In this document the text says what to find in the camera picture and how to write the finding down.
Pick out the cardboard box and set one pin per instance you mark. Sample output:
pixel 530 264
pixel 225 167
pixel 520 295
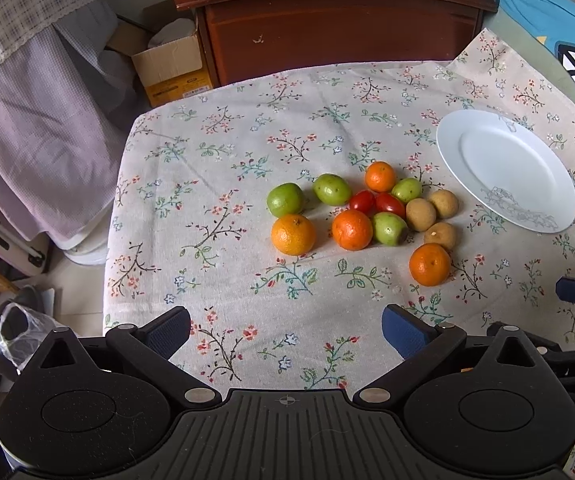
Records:
pixel 170 64

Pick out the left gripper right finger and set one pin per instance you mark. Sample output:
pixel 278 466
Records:
pixel 423 348

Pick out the brown kiwi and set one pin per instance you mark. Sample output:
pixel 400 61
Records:
pixel 421 214
pixel 443 234
pixel 447 205

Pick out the brown wooden cabinet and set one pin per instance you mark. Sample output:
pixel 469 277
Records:
pixel 245 39

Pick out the brown kiwi front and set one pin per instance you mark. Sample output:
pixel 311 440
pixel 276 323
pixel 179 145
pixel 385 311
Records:
pixel 443 234

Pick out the red tomato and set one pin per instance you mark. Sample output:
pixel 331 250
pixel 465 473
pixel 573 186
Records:
pixel 363 201
pixel 385 202

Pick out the small orange front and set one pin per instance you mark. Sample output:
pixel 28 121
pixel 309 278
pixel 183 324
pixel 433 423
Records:
pixel 430 265

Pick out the green fruit front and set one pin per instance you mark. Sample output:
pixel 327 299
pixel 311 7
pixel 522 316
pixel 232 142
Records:
pixel 389 229

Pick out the purple checked cloth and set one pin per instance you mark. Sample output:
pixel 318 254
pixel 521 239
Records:
pixel 67 103

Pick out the clear plastic bag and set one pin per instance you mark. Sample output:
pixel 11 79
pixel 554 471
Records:
pixel 22 331

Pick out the white plate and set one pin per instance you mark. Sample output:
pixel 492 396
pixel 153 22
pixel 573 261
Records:
pixel 508 169

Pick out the small green fruit back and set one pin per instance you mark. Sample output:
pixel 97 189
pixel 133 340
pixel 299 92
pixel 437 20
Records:
pixel 407 189

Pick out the small orange back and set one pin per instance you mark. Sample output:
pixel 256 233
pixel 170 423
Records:
pixel 380 177

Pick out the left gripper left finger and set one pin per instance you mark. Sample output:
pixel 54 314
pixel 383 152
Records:
pixel 147 350

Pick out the floral tablecloth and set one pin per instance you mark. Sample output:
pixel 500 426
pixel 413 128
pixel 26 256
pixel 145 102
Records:
pixel 288 339

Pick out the white fan base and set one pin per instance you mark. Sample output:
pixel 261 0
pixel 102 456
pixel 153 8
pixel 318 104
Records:
pixel 89 247

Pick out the small orange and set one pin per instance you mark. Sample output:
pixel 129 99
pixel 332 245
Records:
pixel 380 177
pixel 430 265

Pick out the large orange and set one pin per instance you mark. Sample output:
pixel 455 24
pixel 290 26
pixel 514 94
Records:
pixel 293 235

